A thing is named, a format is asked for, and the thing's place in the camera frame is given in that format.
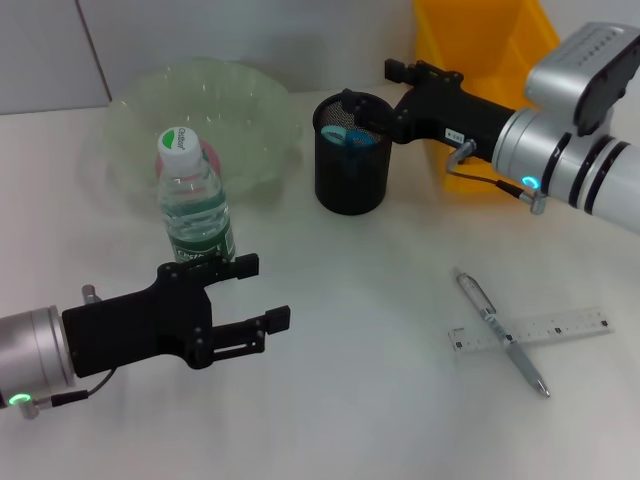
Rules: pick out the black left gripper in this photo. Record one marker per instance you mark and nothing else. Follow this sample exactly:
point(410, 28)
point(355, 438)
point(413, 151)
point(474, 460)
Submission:
point(140, 325)

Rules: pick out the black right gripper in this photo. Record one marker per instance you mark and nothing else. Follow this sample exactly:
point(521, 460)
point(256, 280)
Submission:
point(450, 117)

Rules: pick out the blue scissors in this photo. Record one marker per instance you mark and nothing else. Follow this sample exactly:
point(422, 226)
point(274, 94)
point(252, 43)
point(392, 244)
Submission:
point(357, 137)

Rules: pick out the clear green-label water bottle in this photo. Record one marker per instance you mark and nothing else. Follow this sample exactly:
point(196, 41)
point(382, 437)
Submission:
point(192, 200)

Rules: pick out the pink toy peach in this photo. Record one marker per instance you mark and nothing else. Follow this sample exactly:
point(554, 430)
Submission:
point(214, 157)

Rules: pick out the silver clear ballpoint pen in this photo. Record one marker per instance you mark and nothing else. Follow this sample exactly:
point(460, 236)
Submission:
point(525, 367)

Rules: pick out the transparent plastic ruler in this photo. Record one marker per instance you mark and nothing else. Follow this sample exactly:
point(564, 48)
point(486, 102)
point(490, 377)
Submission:
point(575, 322)

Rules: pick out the black mesh pen holder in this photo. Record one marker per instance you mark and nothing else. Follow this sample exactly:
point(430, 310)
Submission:
point(350, 180)

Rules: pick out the pale green glass fruit bowl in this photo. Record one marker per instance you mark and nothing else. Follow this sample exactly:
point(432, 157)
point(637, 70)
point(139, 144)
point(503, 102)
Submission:
point(250, 110)

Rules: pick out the yellow plastic storage bin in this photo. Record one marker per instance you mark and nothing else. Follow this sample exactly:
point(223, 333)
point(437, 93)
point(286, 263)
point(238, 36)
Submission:
point(475, 30)

